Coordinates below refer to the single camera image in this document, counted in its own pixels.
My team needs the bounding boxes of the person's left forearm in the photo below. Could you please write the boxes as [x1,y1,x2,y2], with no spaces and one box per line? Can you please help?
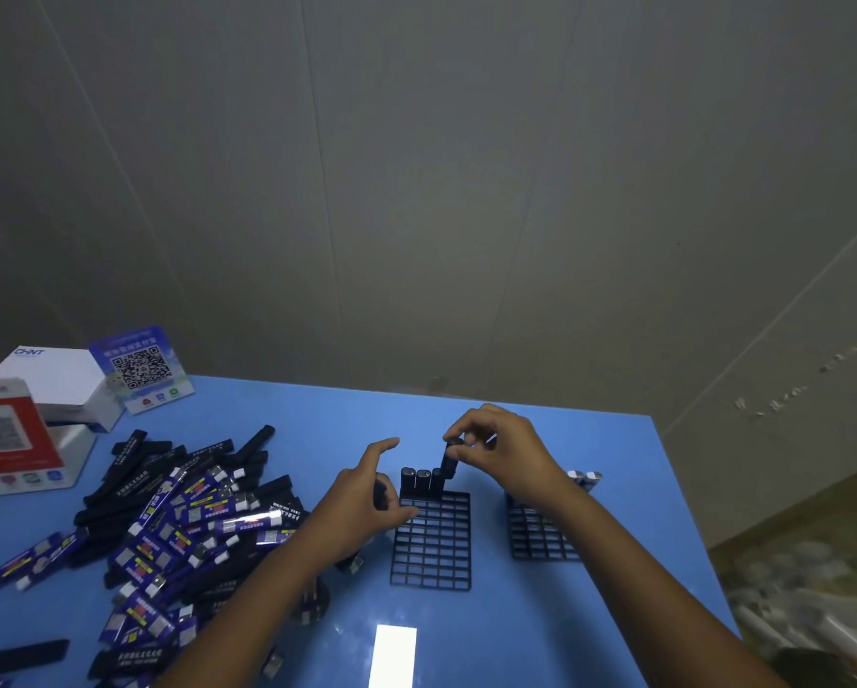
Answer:
[155,536,329,688]

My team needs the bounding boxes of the person's left hand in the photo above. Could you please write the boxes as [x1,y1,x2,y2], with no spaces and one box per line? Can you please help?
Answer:
[295,437,420,567]

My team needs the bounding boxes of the person's right forearm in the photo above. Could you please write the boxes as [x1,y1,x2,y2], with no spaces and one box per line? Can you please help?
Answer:
[542,486,788,688]

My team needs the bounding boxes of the red code sign stand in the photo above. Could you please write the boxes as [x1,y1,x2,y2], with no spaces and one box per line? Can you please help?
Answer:
[0,377,98,499]

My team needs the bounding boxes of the crumpled clear plastic bags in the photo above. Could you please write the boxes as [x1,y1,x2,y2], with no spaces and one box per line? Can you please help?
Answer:
[714,544,857,688]

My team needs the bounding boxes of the white cardboard box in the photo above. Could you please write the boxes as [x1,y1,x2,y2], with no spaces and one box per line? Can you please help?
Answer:
[0,344,125,433]

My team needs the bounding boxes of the blue code sign stand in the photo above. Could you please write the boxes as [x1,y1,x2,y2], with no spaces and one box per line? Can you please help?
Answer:
[88,325,196,415]

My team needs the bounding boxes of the black grid tray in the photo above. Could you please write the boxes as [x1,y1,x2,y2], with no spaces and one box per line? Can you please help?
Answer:
[389,486,472,592]
[507,486,601,564]

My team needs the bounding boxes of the pile of mixed lighters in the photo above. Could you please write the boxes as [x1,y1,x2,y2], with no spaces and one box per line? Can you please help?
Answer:
[0,424,329,688]

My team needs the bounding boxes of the person's right hand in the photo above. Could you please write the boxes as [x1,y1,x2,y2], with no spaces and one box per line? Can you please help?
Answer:
[442,402,576,521]

